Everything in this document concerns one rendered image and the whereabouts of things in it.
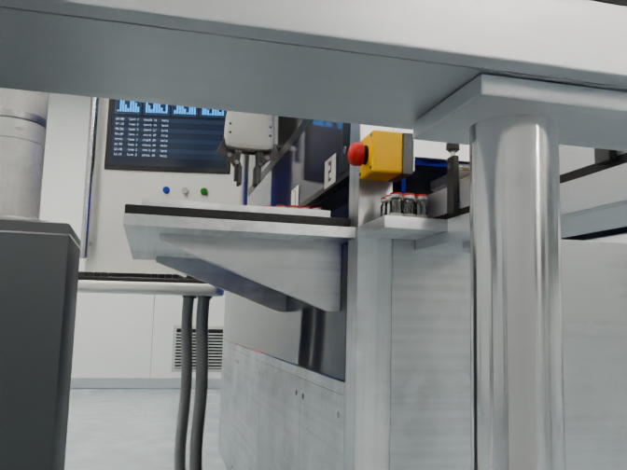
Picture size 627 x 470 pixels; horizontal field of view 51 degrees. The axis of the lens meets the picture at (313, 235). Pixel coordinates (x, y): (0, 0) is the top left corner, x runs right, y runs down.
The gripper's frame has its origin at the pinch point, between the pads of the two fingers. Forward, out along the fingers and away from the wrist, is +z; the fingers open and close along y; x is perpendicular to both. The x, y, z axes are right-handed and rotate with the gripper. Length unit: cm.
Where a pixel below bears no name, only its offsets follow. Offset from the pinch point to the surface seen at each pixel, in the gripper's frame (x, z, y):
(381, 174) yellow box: 29.5, 4.4, -18.7
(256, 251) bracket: 12.5, 16.7, -0.5
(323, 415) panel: 2, 48, -17
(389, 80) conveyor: 100, 16, 6
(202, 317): -86, 29, 1
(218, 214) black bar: 18.2, 11.1, 7.1
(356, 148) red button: 29.8, 0.4, -14.3
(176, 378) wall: -533, 91, -9
